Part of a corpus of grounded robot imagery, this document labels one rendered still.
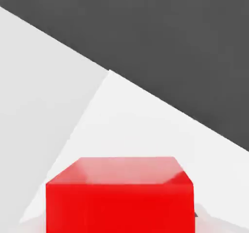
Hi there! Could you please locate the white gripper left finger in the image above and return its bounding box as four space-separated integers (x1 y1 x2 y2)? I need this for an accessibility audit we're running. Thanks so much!
18 213 47 233

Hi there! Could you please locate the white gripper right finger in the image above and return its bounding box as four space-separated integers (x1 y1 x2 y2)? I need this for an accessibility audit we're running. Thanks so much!
194 203 249 233

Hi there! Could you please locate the small red cube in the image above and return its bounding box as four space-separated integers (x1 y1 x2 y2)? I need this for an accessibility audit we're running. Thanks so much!
45 156 196 233

